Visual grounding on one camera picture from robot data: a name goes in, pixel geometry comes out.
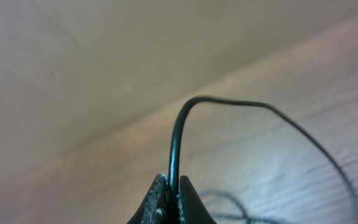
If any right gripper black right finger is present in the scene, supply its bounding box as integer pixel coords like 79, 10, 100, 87
178, 175, 216, 224

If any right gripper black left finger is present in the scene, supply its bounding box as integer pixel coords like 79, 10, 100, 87
127, 174, 168, 224

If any black USB cable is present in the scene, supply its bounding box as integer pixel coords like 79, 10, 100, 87
167, 95, 358, 224

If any thin black braided cable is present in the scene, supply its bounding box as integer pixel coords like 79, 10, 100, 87
197, 189, 291, 224

